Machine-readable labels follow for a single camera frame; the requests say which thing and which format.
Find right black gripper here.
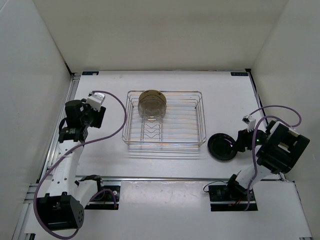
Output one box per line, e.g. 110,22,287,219
230,126,270,152

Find black round plate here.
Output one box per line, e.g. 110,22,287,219
207,133,238,162

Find clear plate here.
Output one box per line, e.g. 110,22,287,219
138,99,167,120
138,94,167,119

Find beige round plate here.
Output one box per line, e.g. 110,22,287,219
138,89,167,105

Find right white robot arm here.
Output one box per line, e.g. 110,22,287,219
224,120,310,200

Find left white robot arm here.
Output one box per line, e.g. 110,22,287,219
36,96,106,231

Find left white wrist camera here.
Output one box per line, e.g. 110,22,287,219
85,91,106,112

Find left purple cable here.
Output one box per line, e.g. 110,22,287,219
33,89,128,238

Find metal rail bar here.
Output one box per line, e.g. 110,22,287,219
101,176,228,182

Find chrome wire dish rack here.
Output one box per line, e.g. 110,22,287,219
122,90,207,148

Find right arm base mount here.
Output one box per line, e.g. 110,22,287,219
202,181,258,212

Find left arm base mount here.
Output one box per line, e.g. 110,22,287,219
85,182,121,211

